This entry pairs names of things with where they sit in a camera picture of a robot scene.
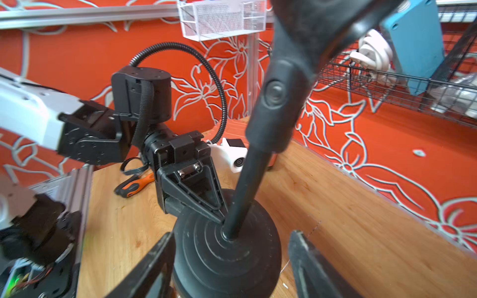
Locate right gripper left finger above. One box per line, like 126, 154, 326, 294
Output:
107, 232, 175, 298

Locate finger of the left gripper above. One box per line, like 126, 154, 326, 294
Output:
156, 163, 227, 224

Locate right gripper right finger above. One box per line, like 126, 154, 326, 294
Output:
288, 230, 361, 298

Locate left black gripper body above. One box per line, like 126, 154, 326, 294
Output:
143, 130, 214, 194

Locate black round stand base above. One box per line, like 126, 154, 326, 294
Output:
173, 201, 281, 298

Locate black mic clip pole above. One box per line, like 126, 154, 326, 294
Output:
222, 1, 399, 239

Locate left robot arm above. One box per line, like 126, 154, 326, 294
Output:
1, 42, 227, 224

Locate orange plastic tool case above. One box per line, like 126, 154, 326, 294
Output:
203, 119, 249, 149

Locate teal box in basket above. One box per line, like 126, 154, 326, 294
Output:
380, 1, 445, 96

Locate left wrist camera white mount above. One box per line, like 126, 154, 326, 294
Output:
209, 138, 248, 173

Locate orange black handled tool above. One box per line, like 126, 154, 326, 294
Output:
114, 173, 155, 198

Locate clear plastic wall bin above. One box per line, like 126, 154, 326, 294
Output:
176, 1, 268, 42

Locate black wire wall basket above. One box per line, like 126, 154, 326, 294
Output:
314, 1, 477, 127

